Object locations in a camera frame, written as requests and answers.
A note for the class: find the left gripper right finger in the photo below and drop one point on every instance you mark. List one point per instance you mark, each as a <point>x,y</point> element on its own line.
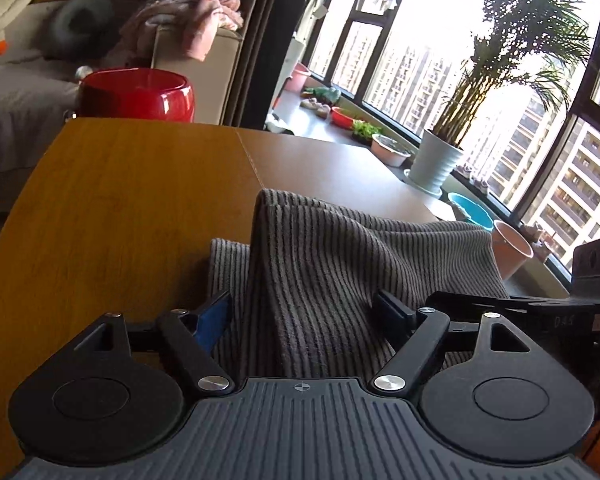
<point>417,338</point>

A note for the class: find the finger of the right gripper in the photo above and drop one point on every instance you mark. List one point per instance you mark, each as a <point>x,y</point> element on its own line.
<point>537,311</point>

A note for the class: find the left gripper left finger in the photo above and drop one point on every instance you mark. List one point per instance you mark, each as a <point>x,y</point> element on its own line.
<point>187,340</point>

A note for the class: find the grey striped knit garment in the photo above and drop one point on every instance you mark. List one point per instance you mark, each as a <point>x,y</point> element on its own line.
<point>303,285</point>

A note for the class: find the pink tilted bucket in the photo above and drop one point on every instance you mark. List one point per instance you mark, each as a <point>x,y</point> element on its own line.
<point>511,250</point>

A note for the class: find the blue plastic basin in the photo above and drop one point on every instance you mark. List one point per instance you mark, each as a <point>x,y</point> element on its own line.
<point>474,213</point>

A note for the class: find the white ribbed plant pot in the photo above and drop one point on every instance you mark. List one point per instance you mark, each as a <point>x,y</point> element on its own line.
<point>433,163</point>

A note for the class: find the pink basin with soil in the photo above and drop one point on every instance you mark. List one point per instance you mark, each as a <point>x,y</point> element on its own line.
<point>388,151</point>

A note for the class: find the small green leafy plant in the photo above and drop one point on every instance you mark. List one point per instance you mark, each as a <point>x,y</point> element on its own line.
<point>362,131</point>

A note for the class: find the red plastic basin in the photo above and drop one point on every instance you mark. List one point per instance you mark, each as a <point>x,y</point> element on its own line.
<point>340,118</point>

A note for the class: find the red round stool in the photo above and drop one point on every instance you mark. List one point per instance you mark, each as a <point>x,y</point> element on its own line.
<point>136,93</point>

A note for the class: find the tall palm plant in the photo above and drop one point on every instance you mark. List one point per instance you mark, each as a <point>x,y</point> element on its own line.
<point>536,44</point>

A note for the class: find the green toy by window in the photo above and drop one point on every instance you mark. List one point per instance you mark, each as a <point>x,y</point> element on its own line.
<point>325,95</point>

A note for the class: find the pink plastic bucket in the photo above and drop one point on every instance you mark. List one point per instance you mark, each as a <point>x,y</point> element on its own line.
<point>297,80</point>

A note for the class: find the grey sofa blanket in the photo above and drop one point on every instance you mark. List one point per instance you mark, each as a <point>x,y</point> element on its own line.
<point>37,86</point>

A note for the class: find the pink crumpled cloth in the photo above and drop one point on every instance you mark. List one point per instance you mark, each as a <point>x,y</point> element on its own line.
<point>198,21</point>

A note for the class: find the grey neck pillow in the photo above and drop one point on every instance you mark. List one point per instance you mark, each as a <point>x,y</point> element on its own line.
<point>80,30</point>

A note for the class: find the dark brown curtain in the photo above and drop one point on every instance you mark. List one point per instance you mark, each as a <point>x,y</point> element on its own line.
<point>269,25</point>

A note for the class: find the white floor cleaner machine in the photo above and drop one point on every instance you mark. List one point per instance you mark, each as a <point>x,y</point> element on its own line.
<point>312,12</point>

